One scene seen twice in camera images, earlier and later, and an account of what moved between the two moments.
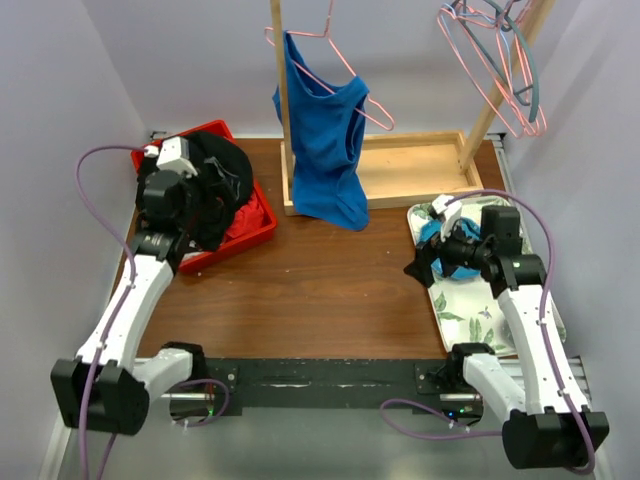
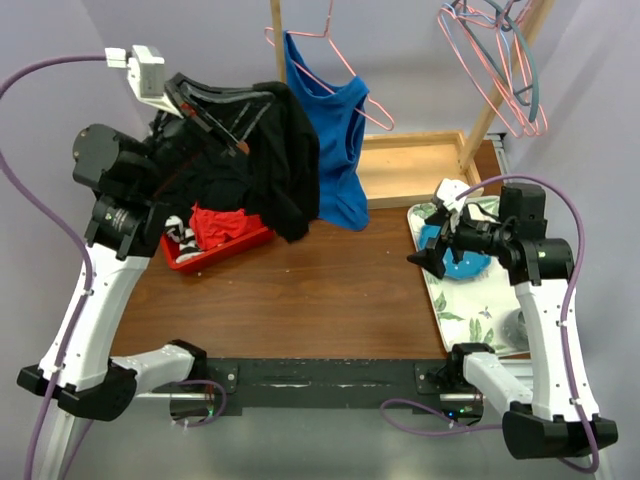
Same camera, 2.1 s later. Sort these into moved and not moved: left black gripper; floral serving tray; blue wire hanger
Moved: left black gripper
Not moved: floral serving tray; blue wire hanger
